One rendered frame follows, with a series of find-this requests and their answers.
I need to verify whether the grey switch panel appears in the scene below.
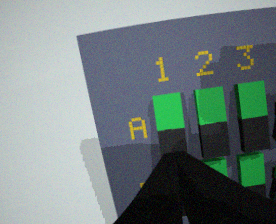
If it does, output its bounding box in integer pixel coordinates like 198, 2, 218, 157
77, 7, 276, 217

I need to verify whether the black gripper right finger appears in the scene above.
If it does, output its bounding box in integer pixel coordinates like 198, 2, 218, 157
174, 151, 276, 224

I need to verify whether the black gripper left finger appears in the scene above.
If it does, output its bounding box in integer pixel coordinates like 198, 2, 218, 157
114, 152, 183, 224

